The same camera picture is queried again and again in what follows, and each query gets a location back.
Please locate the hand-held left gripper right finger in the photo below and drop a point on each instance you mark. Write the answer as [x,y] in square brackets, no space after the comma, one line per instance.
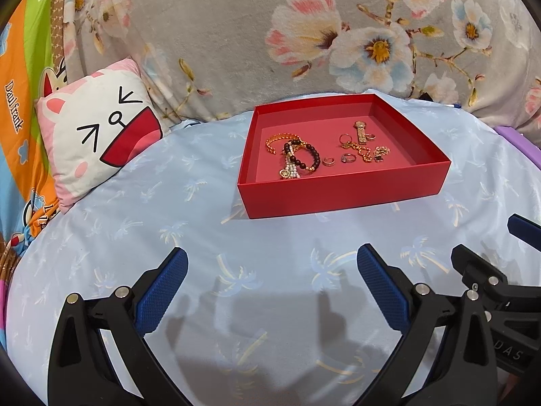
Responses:
[382,287]

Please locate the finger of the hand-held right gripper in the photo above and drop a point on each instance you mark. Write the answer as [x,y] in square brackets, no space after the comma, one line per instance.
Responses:
[473,262]
[526,230]

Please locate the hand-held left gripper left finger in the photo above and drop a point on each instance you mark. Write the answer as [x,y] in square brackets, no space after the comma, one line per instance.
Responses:
[162,287]

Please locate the red cardboard box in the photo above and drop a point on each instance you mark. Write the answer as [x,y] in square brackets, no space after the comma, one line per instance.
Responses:
[338,190]

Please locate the gold hoop earring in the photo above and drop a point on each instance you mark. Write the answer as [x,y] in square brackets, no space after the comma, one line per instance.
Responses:
[328,161]

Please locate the pearl strand with charm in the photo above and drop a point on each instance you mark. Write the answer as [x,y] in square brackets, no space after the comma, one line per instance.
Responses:
[284,173]

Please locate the light blue palm-print sheet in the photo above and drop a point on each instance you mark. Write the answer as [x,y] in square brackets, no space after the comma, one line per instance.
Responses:
[190,203]

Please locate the gold wristwatch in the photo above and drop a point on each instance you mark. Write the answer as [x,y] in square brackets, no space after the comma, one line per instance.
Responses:
[360,133]

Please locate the white cat face pillow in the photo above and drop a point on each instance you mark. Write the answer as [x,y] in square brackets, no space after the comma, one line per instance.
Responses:
[97,135]

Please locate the colourful cartoon bedsheet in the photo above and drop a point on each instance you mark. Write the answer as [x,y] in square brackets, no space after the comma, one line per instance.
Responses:
[21,114]

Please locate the grey floral blanket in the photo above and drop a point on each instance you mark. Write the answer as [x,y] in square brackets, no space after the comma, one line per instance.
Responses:
[253,29]

